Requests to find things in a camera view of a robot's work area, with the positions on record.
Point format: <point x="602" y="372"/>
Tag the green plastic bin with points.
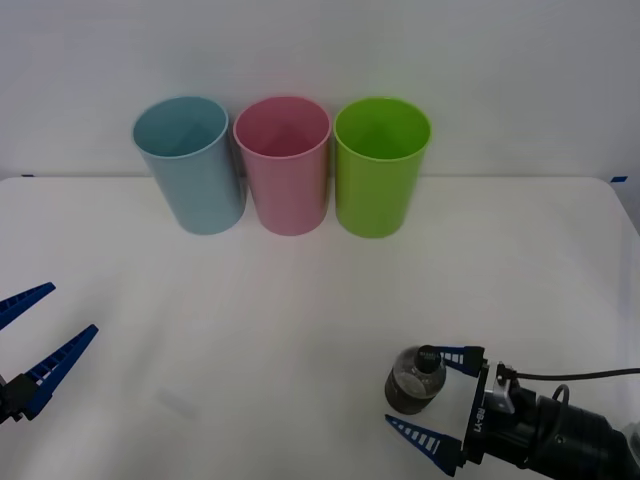
<point x="375" y="195"/>

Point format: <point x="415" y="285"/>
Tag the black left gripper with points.
<point x="3" y="402"/>

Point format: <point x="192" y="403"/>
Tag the dark bottle with black cap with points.
<point x="412" y="387"/>

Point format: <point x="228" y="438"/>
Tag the pink plastic bin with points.
<point x="292" y="195"/>

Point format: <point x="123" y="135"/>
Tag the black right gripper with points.
<point x="492" y="430"/>

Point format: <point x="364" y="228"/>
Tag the pale blue plastic bin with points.
<point x="200" y="190"/>

